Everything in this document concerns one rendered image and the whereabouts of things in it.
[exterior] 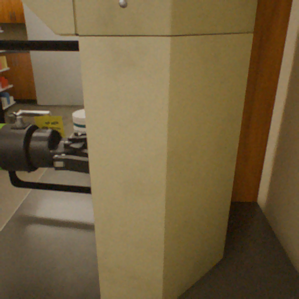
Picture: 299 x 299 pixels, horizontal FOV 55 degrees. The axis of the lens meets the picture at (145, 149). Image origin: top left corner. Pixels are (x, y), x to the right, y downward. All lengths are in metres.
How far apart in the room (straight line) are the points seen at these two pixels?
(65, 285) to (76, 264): 0.06
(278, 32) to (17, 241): 0.79
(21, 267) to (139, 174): 0.40
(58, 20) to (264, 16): 0.52
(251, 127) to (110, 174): 0.49
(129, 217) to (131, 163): 0.09
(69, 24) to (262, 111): 0.57
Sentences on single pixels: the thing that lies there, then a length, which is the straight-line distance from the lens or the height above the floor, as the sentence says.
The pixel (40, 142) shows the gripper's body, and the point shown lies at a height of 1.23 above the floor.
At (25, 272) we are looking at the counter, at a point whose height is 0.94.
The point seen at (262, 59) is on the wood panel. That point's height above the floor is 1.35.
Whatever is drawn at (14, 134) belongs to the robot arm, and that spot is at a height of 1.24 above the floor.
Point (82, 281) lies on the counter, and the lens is 0.67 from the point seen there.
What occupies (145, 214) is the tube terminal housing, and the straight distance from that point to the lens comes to 0.45.
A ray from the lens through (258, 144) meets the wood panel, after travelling 0.85.
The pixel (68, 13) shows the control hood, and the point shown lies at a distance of 0.38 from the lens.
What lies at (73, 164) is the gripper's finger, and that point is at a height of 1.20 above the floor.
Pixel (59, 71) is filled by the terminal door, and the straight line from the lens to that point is 0.73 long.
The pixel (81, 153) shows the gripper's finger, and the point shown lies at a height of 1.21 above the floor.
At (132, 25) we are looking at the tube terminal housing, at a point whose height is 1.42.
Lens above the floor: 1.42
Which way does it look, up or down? 23 degrees down
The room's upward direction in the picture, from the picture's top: straight up
